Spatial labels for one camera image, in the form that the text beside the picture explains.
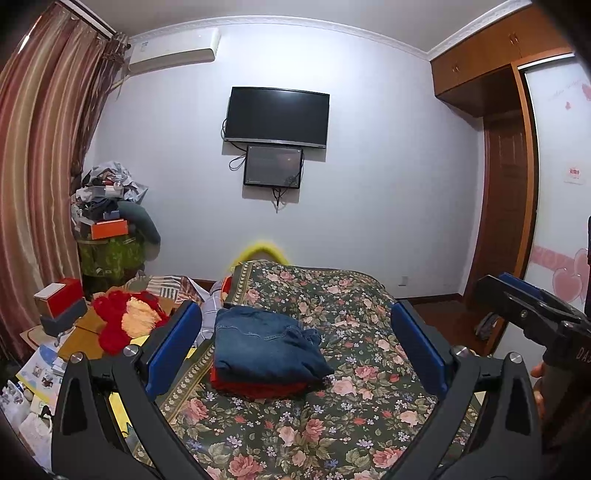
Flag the yellow object behind bed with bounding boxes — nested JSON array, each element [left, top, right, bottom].
[[229, 240, 291, 274]]

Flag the red box with white lid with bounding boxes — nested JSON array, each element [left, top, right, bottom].
[[34, 277, 86, 319]]

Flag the green patterned cloth cover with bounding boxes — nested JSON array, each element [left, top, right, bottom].
[[76, 233, 147, 291]]

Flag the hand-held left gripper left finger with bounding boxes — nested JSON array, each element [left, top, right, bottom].
[[50, 300, 213, 480]]

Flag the wooden bedside table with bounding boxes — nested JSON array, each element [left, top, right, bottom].
[[58, 298, 155, 361]]

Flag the orange box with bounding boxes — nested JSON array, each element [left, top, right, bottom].
[[90, 220, 130, 241]]

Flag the pile of mixed clutter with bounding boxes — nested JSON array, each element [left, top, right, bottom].
[[69, 161, 150, 228]]

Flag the striped bag by door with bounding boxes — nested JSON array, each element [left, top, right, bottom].
[[473, 311, 509, 343]]

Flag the black wall television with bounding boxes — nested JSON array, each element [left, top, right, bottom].
[[223, 86, 331, 150]]

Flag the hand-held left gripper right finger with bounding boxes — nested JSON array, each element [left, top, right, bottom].
[[390, 299, 546, 480]]

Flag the red plush parrot toy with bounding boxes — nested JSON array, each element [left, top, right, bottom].
[[90, 286, 172, 356]]

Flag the grey checked cloth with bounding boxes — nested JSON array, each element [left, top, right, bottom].
[[193, 281, 228, 348]]

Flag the grey box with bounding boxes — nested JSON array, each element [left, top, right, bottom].
[[39, 300, 89, 336]]

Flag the white wardrobe sliding door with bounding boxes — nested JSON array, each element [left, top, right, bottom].
[[517, 58, 591, 320]]

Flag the brown wooden door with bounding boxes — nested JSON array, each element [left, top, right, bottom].
[[465, 111, 533, 297]]

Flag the stack of printed booklets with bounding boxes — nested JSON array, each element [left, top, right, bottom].
[[15, 344, 71, 403]]

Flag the white air conditioner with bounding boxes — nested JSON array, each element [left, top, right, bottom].
[[127, 28, 221, 75]]

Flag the striped brown curtain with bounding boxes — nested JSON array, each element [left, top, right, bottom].
[[0, 0, 131, 365]]

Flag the striped patchwork cloth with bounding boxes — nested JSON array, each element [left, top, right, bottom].
[[124, 273, 205, 308]]

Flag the small black wall monitor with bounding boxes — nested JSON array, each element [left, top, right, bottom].
[[243, 144, 304, 190]]

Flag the black monitor cable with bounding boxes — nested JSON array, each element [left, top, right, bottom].
[[227, 138, 248, 171]]

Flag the blue denim jeans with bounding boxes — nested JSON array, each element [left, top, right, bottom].
[[213, 307, 336, 387]]

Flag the dark floral blanket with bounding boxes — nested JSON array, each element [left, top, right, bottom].
[[134, 261, 486, 480]]

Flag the person's right hand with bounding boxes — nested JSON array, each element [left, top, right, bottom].
[[530, 362, 549, 420]]

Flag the wooden upper wardrobe cabinet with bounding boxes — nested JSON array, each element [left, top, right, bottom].
[[428, 4, 574, 119]]

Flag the folded red garment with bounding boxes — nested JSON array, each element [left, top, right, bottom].
[[210, 367, 311, 400]]

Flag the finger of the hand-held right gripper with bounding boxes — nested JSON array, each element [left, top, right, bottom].
[[498, 271, 588, 319], [473, 275, 583, 334]]

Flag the grey cushion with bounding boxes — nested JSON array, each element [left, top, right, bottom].
[[121, 202, 162, 246]]

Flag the white plastic bags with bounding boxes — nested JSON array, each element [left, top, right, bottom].
[[0, 378, 55, 468]]

